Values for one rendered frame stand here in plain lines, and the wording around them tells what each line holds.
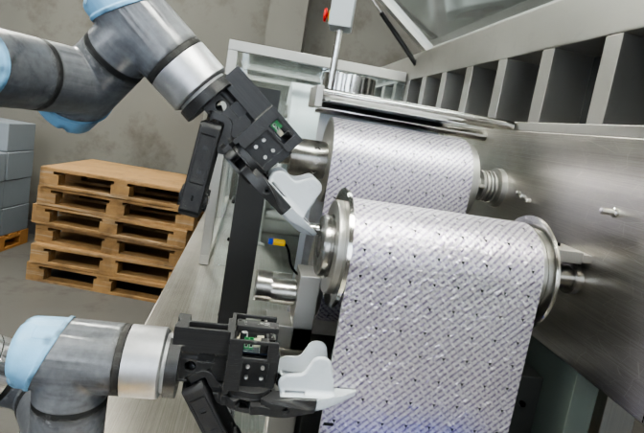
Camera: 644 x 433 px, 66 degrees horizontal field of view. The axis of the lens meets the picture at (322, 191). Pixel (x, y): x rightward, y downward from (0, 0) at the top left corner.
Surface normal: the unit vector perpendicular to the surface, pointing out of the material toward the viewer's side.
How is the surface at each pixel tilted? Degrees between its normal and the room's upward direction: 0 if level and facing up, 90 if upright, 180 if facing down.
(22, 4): 90
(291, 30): 90
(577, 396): 90
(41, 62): 72
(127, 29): 104
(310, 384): 90
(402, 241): 65
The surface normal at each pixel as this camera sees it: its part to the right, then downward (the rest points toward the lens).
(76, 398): 0.51, 0.19
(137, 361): 0.19, -0.33
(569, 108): 0.13, 0.15
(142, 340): 0.20, -0.77
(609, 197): -0.98, -0.15
